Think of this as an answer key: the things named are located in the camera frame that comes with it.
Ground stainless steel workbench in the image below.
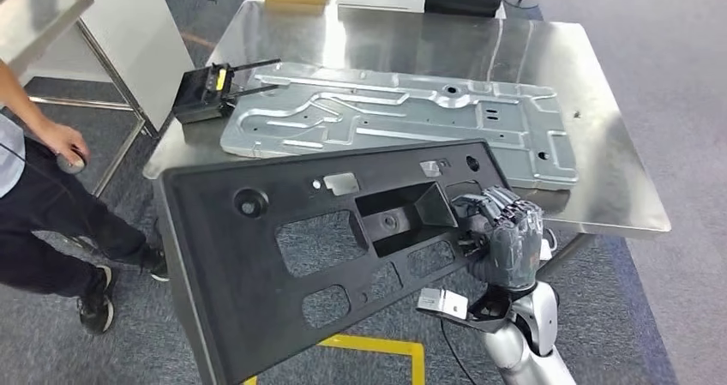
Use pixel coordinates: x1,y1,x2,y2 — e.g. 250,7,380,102
141,0,672,281

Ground black round handheld controller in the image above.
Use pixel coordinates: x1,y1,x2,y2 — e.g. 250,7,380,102
57,150,88,176

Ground black radio box two antennas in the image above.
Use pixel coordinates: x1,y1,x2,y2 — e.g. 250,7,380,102
171,58,282,126

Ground person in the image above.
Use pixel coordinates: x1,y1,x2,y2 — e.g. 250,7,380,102
0,58,171,336

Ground white cabinet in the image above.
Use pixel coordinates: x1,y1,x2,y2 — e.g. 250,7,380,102
16,0,196,135

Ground metal frame legs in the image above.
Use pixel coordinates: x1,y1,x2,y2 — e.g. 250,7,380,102
0,0,157,199

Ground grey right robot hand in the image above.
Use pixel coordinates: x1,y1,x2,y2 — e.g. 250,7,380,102
451,186,546,292

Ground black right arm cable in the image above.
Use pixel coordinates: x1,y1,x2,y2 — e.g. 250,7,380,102
440,318,477,385

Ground stamped silver metal panel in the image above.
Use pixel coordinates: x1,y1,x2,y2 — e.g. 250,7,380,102
219,61,580,191

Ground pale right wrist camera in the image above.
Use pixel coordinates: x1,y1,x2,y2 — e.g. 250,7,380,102
416,287,471,322

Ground black plastic plate bracket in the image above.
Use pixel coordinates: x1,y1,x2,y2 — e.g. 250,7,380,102
153,139,513,385

